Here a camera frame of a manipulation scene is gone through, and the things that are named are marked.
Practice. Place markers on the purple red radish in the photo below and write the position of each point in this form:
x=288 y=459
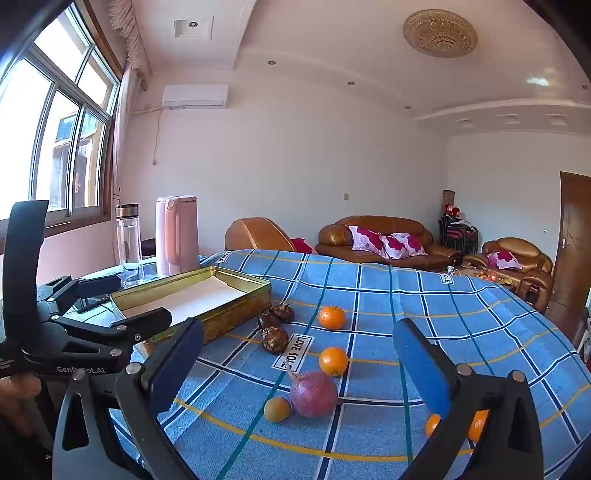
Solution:
x=313 y=394

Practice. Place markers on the pink curtain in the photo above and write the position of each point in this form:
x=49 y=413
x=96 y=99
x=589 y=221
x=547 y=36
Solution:
x=134 y=41

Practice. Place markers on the person's left hand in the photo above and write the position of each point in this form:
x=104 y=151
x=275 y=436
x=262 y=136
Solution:
x=16 y=399

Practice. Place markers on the brown wooden door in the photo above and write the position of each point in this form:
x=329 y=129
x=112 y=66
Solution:
x=570 y=249

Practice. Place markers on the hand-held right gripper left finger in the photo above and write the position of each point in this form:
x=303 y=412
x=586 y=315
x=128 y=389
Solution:
x=173 y=369

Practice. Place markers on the window with brown frame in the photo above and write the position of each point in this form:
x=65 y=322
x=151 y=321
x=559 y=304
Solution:
x=55 y=120

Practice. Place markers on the wooden coffee table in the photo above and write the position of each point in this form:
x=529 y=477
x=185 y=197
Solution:
x=461 y=273

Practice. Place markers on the white air conditioner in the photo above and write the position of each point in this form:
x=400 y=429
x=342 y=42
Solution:
x=195 y=96

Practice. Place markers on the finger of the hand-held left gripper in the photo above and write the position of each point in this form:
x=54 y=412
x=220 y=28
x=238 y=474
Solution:
x=152 y=319
x=99 y=286

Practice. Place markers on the pink electric kettle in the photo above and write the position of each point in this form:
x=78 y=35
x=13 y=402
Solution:
x=178 y=235

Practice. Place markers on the brown leather three-seat sofa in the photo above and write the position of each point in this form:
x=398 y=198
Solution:
x=337 y=240

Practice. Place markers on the gold ceiling lamp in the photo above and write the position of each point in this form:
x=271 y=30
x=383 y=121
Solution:
x=440 y=33

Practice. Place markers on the brown leather armchair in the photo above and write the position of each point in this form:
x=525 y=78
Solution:
x=254 y=235
x=531 y=272

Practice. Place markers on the dark brown side table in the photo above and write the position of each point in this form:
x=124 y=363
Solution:
x=148 y=247

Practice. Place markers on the drinking glass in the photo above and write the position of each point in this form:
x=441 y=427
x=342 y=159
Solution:
x=128 y=244

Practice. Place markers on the pile of clothes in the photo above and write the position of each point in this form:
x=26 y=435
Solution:
x=464 y=227

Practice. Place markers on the tall patterned floor vase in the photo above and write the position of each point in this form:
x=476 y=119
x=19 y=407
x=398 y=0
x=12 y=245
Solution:
x=448 y=198

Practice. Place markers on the brown water chestnut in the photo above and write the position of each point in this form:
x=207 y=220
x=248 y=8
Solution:
x=274 y=340
x=268 y=319
x=282 y=311

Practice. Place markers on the plate of oranges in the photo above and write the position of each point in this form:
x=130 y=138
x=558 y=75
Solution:
x=487 y=277

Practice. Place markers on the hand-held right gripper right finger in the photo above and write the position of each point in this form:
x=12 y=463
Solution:
x=420 y=364

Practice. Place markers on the yellow loquat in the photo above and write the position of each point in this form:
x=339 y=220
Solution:
x=277 y=408

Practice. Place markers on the stacked dark chairs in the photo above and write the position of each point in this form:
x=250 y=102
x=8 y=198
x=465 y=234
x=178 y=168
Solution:
x=457 y=240

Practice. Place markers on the gold metal tin box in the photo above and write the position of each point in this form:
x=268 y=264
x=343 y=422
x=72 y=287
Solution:
x=244 y=304

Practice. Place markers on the red floral pillow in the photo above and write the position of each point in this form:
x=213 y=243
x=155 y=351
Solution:
x=401 y=244
x=503 y=259
x=302 y=245
x=364 y=237

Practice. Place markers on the air conditioner pipe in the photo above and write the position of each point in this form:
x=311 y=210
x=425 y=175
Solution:
x=157 y=138

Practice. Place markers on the blue plaid tablecloth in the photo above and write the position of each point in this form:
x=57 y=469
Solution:
x=369 y=295

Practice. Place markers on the mandarin orange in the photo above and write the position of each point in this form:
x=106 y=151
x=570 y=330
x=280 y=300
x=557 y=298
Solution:
x=331 y=317
x=333 y=361
x=432 y=424
x=478 y=424

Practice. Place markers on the red plush toy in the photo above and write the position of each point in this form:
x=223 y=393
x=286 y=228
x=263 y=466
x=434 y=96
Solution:
x=455 y=212

